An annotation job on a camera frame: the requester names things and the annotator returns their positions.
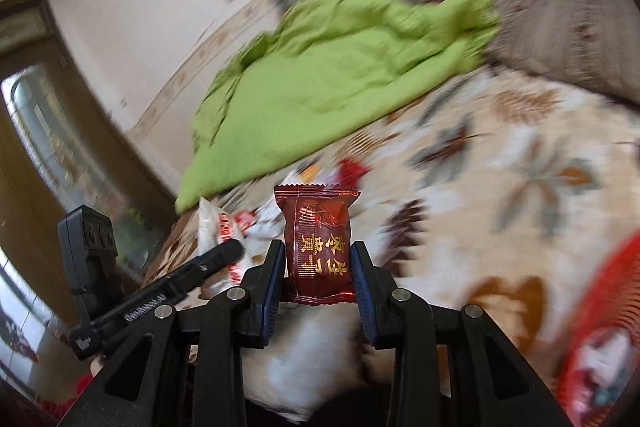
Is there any brown striped pillow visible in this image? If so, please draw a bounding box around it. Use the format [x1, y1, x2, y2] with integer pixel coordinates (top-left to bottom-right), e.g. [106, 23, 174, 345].
[486, 0, 639, 104]

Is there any leaf pattern fleece blanket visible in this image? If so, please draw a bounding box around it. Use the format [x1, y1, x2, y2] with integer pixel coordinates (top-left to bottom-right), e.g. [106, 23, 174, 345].
[139, 63, 640, 423]

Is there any orange medicine box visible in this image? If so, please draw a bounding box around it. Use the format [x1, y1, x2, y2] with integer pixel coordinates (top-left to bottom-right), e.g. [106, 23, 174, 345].
[297, 162, 322, 184]

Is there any green quilt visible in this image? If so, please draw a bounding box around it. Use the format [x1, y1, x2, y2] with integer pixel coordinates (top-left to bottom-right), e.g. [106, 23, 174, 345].
[175, 0, 500, 212]

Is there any wooden glass door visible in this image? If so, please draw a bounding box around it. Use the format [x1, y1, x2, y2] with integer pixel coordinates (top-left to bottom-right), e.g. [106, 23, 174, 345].
[1, 0, 176, 325]

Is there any red white paper box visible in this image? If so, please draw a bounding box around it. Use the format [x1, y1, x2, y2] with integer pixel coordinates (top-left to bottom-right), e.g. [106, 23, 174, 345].
[196, 197, 283, 300]

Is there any red sleeve left forearm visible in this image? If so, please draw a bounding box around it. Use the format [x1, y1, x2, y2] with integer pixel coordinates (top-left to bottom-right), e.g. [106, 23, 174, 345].
[35, 374, 94, 423]

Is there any red plastic mesh basket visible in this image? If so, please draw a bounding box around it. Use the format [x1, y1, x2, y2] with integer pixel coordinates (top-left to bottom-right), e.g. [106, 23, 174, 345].
[555, 233, 639, 426]

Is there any dark red snack wrapper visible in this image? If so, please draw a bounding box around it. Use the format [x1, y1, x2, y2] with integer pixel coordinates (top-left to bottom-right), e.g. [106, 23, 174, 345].
[274, 184, 359, 306]

